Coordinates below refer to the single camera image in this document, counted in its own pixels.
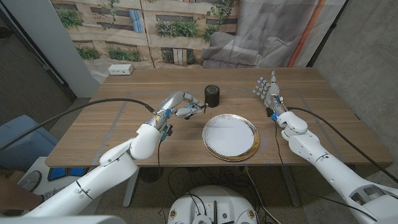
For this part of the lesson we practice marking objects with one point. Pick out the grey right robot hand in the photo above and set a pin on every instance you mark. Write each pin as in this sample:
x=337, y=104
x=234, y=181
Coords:
x=272, y=93

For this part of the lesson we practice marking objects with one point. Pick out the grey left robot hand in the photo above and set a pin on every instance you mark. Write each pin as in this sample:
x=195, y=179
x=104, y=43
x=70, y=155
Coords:
x=172, y=102

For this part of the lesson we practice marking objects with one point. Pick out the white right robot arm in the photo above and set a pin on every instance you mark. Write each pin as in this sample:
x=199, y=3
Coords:
x=335, y=174

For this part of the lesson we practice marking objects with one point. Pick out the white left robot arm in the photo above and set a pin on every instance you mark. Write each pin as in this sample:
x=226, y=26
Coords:
x=109, y=174

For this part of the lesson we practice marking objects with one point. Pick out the black cylindrical speaker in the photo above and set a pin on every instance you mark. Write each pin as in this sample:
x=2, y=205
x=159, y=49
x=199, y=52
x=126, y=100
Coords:
x=212, y=96

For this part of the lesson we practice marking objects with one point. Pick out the white plate with gold rim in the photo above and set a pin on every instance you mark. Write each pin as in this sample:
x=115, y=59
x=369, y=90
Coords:
x=230, y=137

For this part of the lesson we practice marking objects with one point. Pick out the white power strip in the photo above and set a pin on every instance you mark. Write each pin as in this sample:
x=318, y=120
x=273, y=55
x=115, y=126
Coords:
x=120, y=69

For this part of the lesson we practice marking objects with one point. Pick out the printed fabric backdrop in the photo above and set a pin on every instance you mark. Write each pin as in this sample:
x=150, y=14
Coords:
x=186, y=31

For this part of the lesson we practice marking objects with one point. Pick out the black round floor fan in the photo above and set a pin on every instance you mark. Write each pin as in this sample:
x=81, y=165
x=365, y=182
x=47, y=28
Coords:
x=152, y=175

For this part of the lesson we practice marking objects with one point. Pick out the black backdrop stand pole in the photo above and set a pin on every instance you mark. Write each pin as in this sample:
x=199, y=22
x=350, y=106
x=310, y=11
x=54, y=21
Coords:
x=327, y=34

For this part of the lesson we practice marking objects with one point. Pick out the white table leg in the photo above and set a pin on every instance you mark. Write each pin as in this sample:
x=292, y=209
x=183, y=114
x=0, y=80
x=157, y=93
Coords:
x=290, y=186
x=130, y=193

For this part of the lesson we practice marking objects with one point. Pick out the white robot torso base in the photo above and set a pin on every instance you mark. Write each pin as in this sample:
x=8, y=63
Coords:
x=217, y=199

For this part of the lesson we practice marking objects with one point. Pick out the blue plastic bin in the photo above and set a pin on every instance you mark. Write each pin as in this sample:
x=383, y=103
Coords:
x=25, y=143

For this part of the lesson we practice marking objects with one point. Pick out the white robot body edge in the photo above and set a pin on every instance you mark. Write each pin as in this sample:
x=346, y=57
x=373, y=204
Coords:
x=62, y=220

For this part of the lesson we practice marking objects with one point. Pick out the grey sneaker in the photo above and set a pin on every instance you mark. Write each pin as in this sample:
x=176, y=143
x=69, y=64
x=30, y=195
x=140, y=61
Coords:
x=29, y=180

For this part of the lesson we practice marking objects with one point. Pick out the person's leg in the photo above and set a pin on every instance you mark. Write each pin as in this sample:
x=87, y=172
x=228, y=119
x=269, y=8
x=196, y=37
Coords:
x=15, y=196

